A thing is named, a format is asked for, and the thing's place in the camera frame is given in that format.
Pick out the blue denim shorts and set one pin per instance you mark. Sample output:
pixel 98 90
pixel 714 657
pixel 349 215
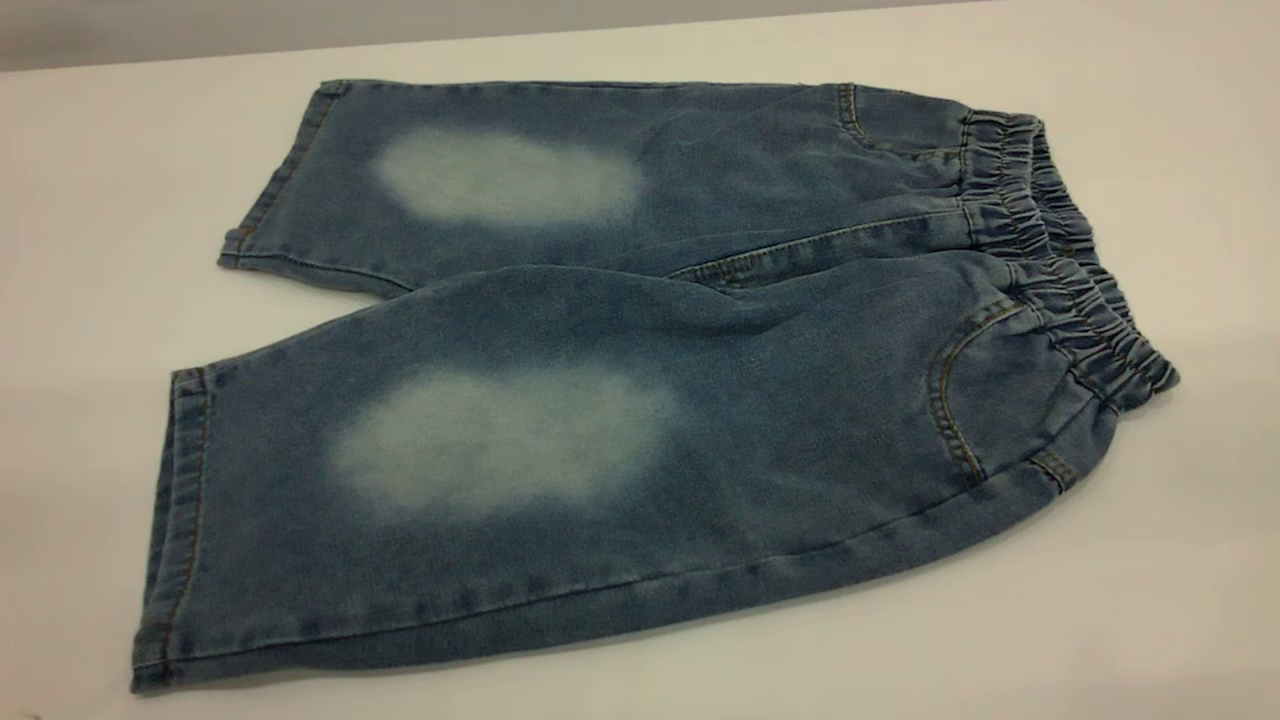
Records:
pixel 780 400

